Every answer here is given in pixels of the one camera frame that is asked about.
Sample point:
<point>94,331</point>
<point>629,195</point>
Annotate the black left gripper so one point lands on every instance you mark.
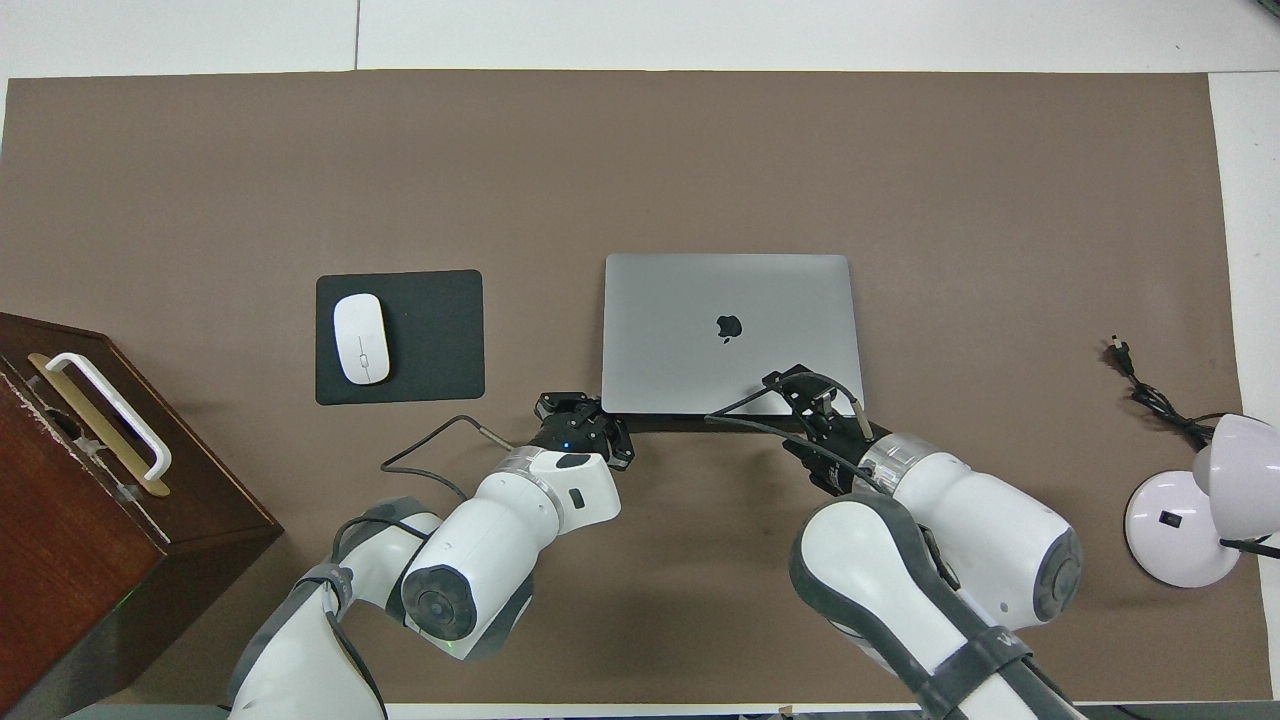
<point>575,435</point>

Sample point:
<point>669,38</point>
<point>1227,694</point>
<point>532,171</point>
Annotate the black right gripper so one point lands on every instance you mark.
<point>835,450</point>

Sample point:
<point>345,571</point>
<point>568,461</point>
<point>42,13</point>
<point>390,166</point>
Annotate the silver laptop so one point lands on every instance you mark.
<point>700,300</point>

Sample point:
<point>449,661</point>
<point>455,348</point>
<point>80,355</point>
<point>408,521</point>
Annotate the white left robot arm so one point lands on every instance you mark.
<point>500,540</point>

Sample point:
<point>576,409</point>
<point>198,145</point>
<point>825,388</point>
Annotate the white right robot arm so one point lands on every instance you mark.
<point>980,540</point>

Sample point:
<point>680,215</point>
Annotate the black mouse pad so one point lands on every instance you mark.
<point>435,340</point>

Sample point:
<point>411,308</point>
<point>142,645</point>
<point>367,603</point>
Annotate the white computer mouse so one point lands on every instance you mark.
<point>360,335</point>

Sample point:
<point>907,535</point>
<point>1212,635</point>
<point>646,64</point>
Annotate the brown table mat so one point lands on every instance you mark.
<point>700,150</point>

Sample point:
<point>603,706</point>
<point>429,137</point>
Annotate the white desk lamp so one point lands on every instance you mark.
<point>1180,530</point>

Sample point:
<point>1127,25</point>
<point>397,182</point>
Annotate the dark brown wooden box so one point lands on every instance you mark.
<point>80,560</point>

